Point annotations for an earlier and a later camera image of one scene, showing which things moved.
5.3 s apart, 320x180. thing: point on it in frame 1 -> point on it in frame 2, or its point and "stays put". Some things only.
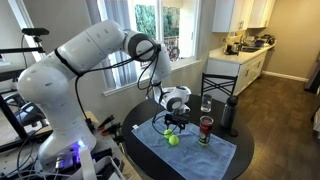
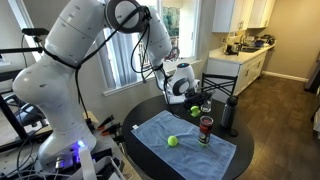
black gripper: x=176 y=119 -> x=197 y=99
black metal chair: x=213 y=82 stays put
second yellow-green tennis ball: x=173 y=140 stays put
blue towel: x=194 y=161 stays put
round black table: x=150 y=167 stays put
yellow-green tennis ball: x=168 y=133 -> x=195 y=110
